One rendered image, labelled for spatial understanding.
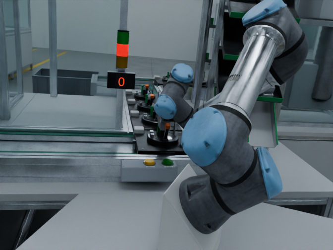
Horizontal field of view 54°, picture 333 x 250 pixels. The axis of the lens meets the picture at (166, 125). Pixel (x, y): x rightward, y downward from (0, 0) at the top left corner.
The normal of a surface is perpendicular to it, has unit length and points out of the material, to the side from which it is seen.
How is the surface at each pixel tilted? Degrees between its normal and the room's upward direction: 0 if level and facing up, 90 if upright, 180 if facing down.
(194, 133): 56
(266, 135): 45
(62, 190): 0
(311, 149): 90
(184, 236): 90
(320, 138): 90
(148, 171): 90
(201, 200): 62
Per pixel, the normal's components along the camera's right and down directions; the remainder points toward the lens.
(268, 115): 0.07, -0.44
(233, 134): 0.55, -0.26
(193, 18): 0.04, 0.33
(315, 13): -0.98, -0.04
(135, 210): 0.09, -0.94
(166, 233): -0.36, 0.27
